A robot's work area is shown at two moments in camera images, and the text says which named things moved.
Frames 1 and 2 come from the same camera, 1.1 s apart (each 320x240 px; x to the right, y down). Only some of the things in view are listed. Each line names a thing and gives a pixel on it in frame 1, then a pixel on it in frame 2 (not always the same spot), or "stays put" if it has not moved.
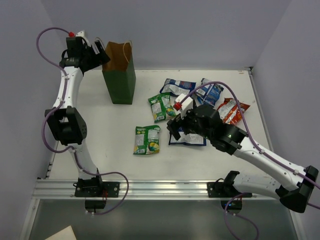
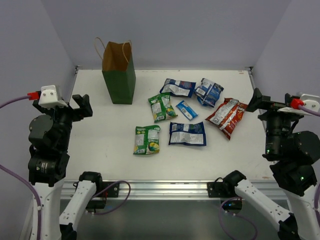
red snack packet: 229,111 stays put
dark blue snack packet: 176,87 stays put
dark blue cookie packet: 192,139 stays put
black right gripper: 173,125 to 259,101
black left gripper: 93,56 to 69,110
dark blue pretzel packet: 209,94 stays put
